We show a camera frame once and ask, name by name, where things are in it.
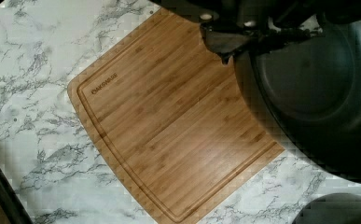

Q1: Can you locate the bamboo cutting board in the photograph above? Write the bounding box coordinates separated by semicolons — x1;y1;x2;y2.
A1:
68;9;282;224

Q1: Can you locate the dark grey round lid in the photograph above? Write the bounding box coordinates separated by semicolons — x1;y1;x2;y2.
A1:
291;193;361;224

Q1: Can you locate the dark grey bowl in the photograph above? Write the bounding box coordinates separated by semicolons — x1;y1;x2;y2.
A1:
234;21;361;183

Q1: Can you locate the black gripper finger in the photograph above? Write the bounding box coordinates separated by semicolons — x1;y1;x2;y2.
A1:
200;19;322;64

